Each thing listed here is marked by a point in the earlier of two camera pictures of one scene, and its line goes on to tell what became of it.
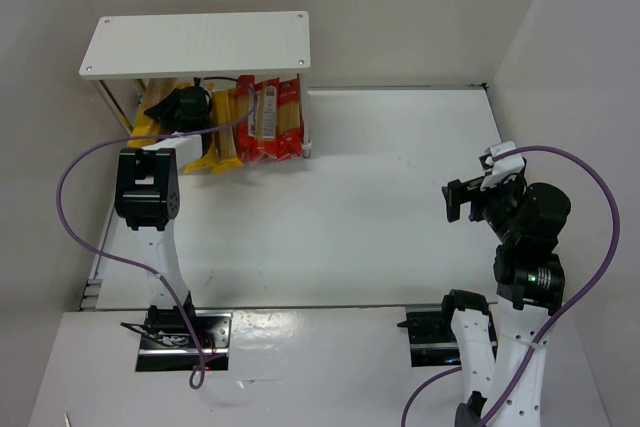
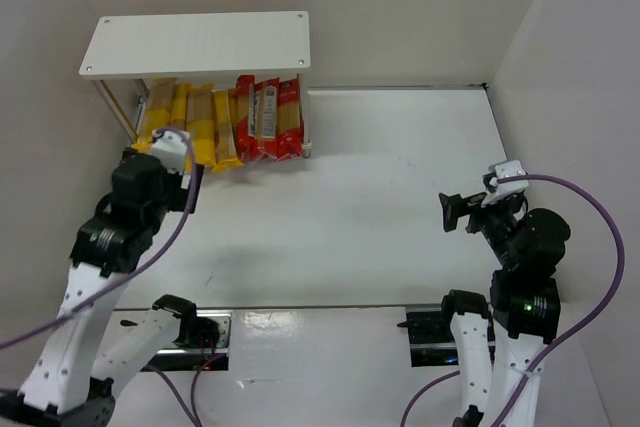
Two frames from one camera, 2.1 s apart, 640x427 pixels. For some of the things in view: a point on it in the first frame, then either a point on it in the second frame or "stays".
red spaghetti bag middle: [267, 119] stays
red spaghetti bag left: [249, 127] stays
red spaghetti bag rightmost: [290, 129] stays
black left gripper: [163, 108] → [189, 187]
